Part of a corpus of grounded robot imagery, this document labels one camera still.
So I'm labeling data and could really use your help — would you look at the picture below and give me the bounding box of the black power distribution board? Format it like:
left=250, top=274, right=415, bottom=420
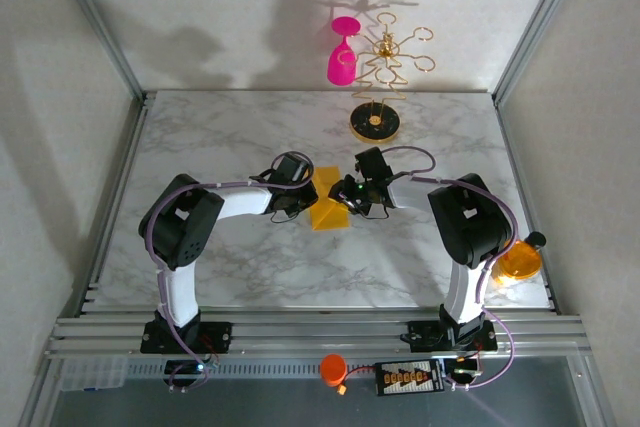
left=374, top=358, right=446, bottom=397

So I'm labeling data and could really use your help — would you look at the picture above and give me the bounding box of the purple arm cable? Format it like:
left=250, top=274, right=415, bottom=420
left=147, top=150, right=316, bottom=393
left=382, top=145, right=521, bottom=393

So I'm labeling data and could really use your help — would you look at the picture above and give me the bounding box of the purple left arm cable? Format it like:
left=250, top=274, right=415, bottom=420
left=147, top=150, right=316, bottom=393

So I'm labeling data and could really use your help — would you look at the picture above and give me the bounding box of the orange plastic wine glass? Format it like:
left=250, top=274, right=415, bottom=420
left=491, top=230, right=547, bottom=289

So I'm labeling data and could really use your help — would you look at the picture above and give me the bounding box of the orange round push button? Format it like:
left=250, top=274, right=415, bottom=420
left=320, top=353, right=348, bottom=388

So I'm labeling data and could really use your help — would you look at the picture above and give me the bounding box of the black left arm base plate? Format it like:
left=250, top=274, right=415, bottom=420
left=139, top=319, right=234, bottom=354

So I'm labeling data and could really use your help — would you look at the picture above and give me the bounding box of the red wire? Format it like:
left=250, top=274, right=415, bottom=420
left=343, top=365, right=381, bottom=388

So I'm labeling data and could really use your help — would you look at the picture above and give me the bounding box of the small black controller box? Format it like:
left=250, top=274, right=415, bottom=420
left=446, top=357, right=482, bottom=382
left=163, top=359, right=210, bottom=384

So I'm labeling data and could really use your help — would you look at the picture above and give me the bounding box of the grey slotted cable duct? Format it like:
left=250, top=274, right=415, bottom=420
left=124, top=361, right=381, bottom=379

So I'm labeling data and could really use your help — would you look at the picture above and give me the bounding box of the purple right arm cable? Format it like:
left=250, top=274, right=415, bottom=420
left=382, top=145, right=521, bottom=393

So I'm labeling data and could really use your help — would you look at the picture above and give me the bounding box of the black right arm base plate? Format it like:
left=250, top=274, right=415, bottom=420
left=407, top=319, right=499, bottom=353

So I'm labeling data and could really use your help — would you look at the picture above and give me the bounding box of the aluminium mounting rail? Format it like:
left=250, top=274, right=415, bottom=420
left=47, top=314, right=594, bottom=361

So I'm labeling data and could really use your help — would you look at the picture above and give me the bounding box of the gold wire glass rack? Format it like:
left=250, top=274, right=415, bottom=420
left=348, top=11, right=436, bottom=144

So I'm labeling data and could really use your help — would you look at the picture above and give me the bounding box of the pink plastic wine glass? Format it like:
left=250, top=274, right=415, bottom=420
left=326, top=16, right=362, bottom=86

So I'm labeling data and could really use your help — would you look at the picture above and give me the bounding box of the clear plastic organizer box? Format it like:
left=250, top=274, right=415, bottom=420
left=58, top=355, right=127, bottom=393

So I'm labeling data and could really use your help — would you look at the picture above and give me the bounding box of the yellow paper sheet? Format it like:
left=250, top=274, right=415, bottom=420
left=308, top=165, right=350, bottom=232

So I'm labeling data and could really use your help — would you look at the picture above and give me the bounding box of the aluminium frame post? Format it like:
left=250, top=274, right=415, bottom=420
left=47, top=0, right=151, bottom=108
left=492, top=0, right=586, bottom=106

